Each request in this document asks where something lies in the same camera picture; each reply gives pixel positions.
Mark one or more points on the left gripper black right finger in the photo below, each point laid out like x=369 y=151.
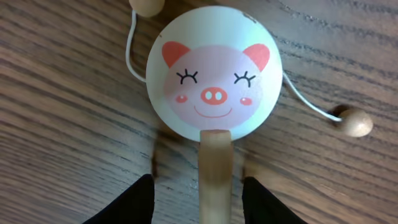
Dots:
x=260 y=206

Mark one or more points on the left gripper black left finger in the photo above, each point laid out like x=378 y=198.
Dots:
x=134 y=206

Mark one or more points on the white wooden rattle drum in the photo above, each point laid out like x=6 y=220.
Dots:
x=214 y=75

